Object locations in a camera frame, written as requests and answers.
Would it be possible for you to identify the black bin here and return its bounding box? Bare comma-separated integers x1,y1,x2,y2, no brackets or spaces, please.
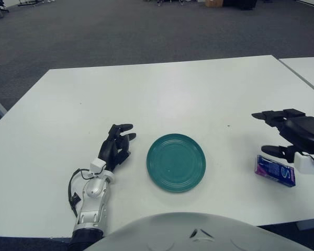
240,0,257,10

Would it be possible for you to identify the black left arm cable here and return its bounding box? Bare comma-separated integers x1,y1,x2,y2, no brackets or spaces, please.
68,168,92,218

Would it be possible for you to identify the grey robot torso shell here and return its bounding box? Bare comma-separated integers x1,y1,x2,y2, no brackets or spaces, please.
83,212,308,251

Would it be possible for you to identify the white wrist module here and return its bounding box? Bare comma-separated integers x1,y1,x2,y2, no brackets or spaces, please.
293,151,314,175
90,158,107,176

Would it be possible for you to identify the teal round plate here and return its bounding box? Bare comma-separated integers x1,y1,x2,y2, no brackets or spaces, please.
146,133,207,193

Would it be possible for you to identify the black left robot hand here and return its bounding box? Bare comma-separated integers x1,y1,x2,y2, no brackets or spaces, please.
98,122,137,173

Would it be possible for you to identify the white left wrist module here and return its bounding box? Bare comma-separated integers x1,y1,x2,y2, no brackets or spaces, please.
90,158,107,176

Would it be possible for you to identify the white side table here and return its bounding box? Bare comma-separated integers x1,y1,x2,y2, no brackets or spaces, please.
278,56,314,97

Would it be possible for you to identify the blue purple gum pack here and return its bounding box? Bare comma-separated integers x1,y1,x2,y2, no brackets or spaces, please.
254,154,296,187

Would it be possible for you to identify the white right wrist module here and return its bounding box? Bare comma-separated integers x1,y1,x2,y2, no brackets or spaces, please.
293,151,314,175

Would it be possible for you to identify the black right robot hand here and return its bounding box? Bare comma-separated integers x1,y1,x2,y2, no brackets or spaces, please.
251,108,314,164

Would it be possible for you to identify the grey table frame bracket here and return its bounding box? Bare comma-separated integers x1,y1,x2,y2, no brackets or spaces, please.
295,221,314,231

